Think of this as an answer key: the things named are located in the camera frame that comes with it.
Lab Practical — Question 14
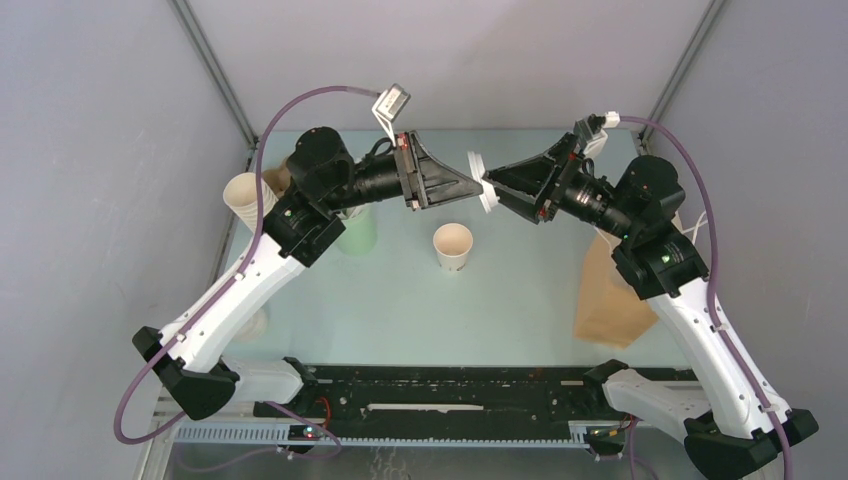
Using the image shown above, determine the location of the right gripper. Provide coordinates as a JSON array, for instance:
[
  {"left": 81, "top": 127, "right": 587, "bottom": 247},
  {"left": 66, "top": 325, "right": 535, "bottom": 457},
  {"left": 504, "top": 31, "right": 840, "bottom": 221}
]
[{"left": 482, "top": 132, "right": 637, "bottom": 241}]

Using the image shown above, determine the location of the stack of white lids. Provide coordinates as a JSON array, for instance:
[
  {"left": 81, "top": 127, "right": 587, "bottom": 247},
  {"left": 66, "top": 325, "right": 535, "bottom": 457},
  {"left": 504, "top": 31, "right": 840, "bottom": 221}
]
[{"left": 232, "top": 308, "right": 268, "bottom": 343}]

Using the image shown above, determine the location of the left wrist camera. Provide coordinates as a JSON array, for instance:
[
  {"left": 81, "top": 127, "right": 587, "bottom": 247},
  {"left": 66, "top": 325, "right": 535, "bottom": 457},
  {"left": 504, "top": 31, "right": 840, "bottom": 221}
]
[{"left": 371, "top": 83, "right": 411, "bottom": 142}]

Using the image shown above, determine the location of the white plastic cup lid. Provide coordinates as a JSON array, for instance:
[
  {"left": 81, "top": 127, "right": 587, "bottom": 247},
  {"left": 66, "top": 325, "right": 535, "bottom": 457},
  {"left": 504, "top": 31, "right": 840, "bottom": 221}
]
[{"left": 467, "top": 151, "right": 499, "bottom": 214}]

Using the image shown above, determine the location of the green cup holder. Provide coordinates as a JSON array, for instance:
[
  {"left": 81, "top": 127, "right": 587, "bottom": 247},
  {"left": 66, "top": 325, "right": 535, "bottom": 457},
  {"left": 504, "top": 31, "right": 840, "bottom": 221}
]
[{"left": 334, "top": 205, "right": 377, "bottom": 256}]

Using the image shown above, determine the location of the stack of paper cups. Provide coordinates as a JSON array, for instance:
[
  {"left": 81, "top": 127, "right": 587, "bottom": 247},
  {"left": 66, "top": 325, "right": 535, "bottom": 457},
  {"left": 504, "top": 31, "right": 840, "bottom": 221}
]
[{"left": 222, "top": 172, "right": 278, "bottom": 233}]

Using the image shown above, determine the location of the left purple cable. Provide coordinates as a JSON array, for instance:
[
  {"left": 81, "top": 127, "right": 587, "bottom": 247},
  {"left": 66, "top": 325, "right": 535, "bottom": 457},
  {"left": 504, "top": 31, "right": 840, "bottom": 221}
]
[{"left": 112, "top": 86, "right": 382, "bottom": 475}]

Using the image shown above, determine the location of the brown paper bag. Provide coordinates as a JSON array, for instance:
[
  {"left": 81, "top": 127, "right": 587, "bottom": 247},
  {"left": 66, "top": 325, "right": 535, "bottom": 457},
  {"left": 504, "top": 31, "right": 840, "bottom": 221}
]
[{"left": 573, "top": 229, "right": 658, "bottom": 349}]

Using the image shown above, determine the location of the purple cable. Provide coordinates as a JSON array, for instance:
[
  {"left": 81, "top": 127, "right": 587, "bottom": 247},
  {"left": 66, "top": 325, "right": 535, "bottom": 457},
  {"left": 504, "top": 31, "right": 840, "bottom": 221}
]
[
  {"left": 112, "top": 86, "right": 382, "bottom": 475},
  {"left": 616, "top": 115, "right": 796, "bottom": 480}
]

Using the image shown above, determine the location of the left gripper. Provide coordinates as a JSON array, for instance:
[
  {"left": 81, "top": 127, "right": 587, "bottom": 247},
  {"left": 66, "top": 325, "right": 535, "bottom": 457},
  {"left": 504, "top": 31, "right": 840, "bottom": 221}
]
[{"left": 324, "top": 130, "right": 483, "bottom": 212}]

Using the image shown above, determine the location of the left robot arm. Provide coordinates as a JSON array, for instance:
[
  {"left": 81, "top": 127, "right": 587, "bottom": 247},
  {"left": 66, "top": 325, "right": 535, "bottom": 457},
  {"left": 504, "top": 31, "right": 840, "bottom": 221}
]
[{"left": 133, "top": 127, "right": 484, "bottom": 420}]

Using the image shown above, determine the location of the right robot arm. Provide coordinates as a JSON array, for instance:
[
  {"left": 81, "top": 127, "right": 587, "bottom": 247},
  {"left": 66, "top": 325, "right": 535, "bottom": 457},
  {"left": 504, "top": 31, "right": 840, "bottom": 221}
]
[{"left": 480, "top": 134, "right": 818, "bottom": 479}]

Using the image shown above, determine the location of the single paper cup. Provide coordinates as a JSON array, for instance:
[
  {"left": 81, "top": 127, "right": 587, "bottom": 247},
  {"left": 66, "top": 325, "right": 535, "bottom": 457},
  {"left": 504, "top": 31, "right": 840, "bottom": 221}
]
[{"left": 433, "top": 223, "right": 473, "bottom": 272}]

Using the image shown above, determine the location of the black front rail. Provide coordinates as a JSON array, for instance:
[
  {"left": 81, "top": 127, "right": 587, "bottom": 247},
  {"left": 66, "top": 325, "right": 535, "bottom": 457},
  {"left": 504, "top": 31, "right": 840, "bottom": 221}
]
[{"left": 152, "top": 360, "right": 730, "bottom": 458}]

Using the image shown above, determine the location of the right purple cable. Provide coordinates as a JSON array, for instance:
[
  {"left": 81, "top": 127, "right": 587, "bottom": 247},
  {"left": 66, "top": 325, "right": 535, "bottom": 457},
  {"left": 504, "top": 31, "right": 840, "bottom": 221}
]
[{"left": 616, "top": 115, "right": 796, "bottom": 480}]

